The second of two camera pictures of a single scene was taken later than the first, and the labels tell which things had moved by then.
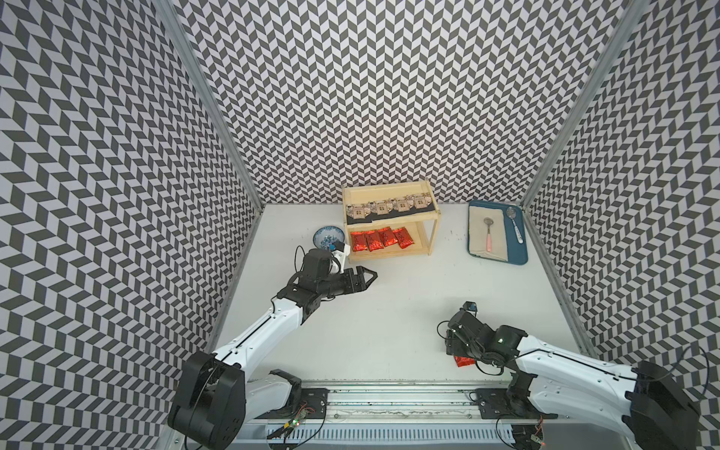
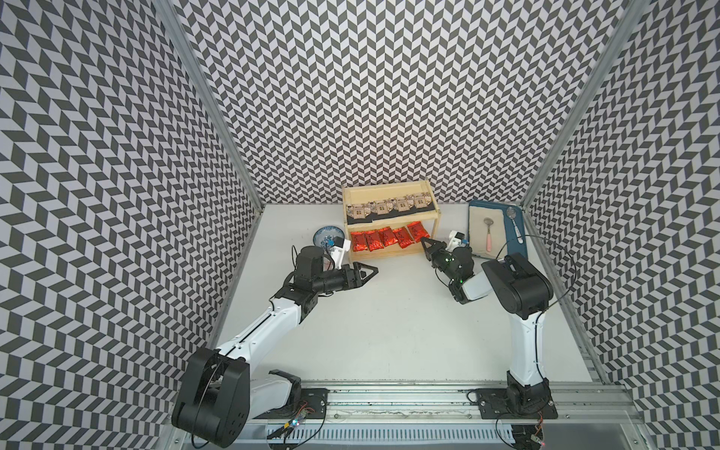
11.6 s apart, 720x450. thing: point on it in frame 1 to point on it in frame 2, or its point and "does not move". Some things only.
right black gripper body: (459, 348) to (442, 258)
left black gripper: (361, 284) does not move
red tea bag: (402, 237) does not move
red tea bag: (358, 241) does not move
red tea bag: (463, 361) to (417, 231)
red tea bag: (387, 236) does not move
